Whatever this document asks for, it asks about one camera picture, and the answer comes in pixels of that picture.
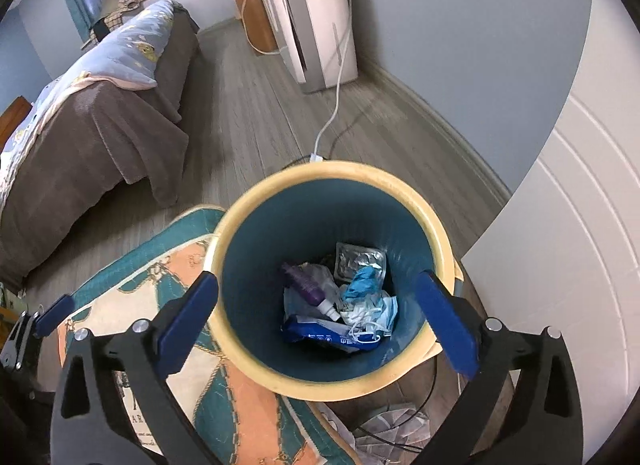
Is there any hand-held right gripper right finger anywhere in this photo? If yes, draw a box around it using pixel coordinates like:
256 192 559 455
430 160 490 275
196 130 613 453
415 269 586 465

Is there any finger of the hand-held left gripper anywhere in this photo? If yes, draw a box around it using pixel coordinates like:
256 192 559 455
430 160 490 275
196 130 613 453
0 293 76 373

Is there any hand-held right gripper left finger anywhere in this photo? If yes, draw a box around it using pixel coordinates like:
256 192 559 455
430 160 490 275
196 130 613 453
50 270 221 465

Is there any light blue face mask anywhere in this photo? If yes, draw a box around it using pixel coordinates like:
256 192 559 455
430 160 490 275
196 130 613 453
340 295 401 341

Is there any blue glove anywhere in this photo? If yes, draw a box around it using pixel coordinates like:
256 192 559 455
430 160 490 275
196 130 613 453
342 266 386 303

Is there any silver blister pack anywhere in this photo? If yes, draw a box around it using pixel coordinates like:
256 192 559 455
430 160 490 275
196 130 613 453
334 241 387 286

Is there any purple plastic bottle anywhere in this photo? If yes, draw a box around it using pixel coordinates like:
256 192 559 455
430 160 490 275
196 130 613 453
280 261 343 321

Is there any blue packet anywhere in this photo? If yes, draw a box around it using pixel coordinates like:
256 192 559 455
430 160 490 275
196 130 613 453
282 315 383 353

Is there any yellow-rimmed teal trash bin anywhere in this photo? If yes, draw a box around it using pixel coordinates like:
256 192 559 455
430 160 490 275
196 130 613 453
205 161 463 402

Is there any teal and orange printed mat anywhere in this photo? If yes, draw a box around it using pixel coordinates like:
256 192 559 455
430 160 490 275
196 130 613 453
57 205 361 465

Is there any clear plastic wrap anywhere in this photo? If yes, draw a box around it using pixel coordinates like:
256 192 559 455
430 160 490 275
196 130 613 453
320 395 431 465

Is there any bed with brown blanket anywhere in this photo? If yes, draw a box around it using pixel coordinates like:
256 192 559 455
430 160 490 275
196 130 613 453
0 10 203 291

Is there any white door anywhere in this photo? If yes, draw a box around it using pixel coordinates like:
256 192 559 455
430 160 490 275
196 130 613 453
460 0 640 396

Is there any light blue printed quilt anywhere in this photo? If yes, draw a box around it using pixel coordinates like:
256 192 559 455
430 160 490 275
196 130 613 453
0 0 176 216

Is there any wooden cabinet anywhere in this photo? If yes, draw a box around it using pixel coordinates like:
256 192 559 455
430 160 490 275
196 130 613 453
227 0 278 53

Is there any white air purifier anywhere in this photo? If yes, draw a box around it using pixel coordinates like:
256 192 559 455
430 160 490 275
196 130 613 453
250 0 360 94

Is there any plaid cushion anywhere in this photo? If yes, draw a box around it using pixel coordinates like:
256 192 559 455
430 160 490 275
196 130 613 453
92 0 151 30

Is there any wooden bed frame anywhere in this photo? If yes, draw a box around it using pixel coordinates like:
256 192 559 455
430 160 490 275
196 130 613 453
0 96 33 153

